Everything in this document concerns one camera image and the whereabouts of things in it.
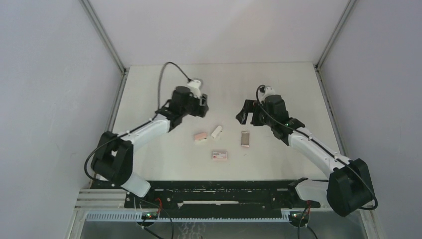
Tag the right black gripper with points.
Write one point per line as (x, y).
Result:
(251, 106)

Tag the cardboard staple box tray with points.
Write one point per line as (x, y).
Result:
(245, 139)

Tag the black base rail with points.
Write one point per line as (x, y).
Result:
(205, 199)

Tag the pink white stapler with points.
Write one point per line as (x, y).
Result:
(200, 137)

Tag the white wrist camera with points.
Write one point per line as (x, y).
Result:
(195, 86)
(265, 91)

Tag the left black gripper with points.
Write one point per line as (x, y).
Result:
(200, 110)

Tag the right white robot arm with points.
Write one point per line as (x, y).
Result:
(348, 186)

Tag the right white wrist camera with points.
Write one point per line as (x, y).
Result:
(265, 91)

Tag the red white staple box sleeve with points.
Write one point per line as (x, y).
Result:
(219, 156)

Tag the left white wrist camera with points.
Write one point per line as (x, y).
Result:
(195, 86)

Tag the white slotted cable duct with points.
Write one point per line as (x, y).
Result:
(116, 216)

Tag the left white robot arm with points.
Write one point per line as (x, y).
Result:
(114, 156)

